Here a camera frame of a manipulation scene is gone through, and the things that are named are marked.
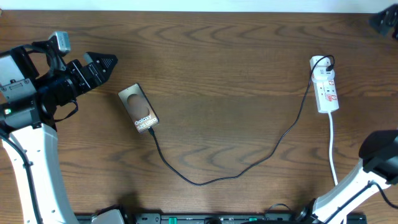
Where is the Galaxy S25 Ultra smartphone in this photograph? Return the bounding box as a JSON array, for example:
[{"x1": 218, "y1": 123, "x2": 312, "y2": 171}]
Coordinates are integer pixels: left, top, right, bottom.
[{"x1": 118, "y1": 83, "x2": 159, "y2": 133}]

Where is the black USB charging cable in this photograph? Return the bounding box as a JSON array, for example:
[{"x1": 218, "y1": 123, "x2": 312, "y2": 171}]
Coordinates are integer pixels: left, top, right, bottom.
[{"x1": 147, "y1": 54, "x2": 335, "y2": 187}]

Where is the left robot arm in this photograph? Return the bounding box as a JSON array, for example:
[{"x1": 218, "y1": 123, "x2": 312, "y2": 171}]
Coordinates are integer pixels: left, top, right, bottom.
[{"x1": 1, "y1": 41, "x2": 118, "y2": 223}]

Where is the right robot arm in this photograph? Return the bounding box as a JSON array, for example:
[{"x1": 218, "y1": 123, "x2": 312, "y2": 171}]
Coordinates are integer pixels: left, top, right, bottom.
[{"x1": 296, "y1": 55, "x2": 397, "y2": 223}]

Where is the white power strip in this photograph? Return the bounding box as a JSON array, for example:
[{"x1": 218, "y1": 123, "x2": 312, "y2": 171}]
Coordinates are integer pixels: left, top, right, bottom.
[{"x1": 310, "y1": 55, "x2": 339, "y2": 114}]

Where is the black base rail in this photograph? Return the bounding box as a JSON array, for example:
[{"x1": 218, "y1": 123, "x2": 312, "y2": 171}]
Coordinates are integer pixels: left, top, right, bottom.
[{"x1": 74, "y1": 212, "x2": 368, "y2": 224}]

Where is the white power strip cord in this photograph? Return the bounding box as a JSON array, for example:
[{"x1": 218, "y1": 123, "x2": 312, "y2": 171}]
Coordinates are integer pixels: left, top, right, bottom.
[{"x1": 327, "y1": 112, "x2": 348, "y2": 224}]

